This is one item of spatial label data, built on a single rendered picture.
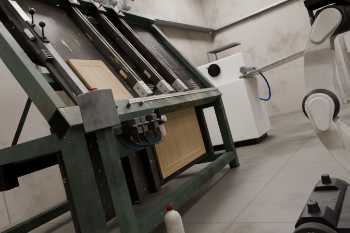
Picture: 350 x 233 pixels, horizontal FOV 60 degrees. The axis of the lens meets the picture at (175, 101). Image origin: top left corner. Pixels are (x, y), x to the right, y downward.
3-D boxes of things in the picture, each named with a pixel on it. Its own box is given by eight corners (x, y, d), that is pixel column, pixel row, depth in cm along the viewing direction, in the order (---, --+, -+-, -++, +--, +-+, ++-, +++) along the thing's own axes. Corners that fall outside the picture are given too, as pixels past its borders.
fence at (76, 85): (89, 109, 172) (92, 104, 170) (5, 4, 198) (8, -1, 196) (95, 108, 176) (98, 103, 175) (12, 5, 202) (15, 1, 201)
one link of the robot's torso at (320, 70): (341, 119, 136) (354, 12, 128) (336, 127, 121) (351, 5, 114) (304, 115, 144) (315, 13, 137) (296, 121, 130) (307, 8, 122)
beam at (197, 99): (60, 141, 149) (71, 126, 144) (47, 123, 152) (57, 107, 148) (216, 101, 343) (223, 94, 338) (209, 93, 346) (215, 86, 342)
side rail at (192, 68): (206, 94, 339) (213, 87, 334) (145, 30, 369) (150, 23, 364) (209, 93, 346) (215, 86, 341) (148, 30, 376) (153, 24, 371)
